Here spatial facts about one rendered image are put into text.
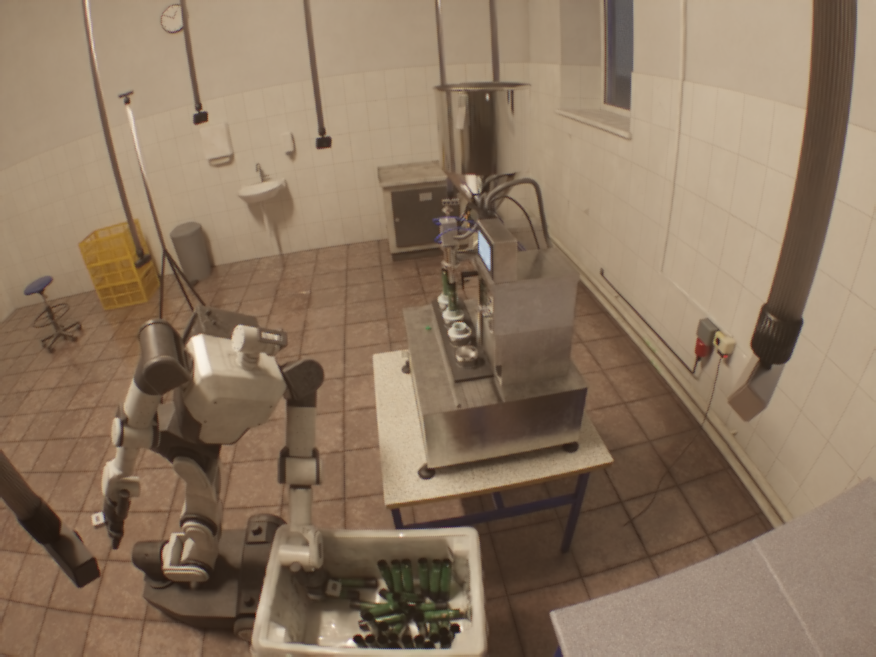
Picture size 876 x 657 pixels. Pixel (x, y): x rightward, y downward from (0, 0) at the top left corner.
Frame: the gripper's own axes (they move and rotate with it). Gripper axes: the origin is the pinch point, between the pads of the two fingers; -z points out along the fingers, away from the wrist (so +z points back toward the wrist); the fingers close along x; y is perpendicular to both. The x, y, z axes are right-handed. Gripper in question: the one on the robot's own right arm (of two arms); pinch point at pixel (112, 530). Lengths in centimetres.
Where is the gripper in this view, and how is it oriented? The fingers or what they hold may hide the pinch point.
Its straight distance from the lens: 176.0
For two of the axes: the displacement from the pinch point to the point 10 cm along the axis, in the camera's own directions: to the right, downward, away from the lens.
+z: 5.0, -8.3, -2.4
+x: 6.0, 5.3, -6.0
